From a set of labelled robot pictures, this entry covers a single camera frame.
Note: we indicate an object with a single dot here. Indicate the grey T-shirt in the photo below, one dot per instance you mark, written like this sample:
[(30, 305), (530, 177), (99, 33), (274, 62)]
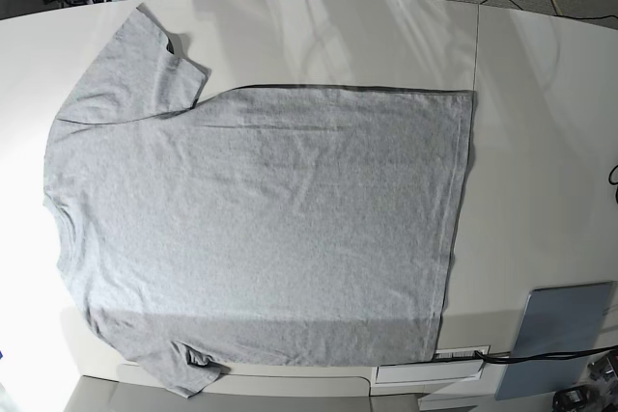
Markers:
[(307, 226)]

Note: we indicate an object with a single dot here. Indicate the blue-grey flat panel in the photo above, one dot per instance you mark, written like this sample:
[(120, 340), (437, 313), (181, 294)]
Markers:
[(558, 319)]

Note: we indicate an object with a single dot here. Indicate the black device bottom right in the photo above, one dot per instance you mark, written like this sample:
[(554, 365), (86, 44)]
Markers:
[(572, 399)]

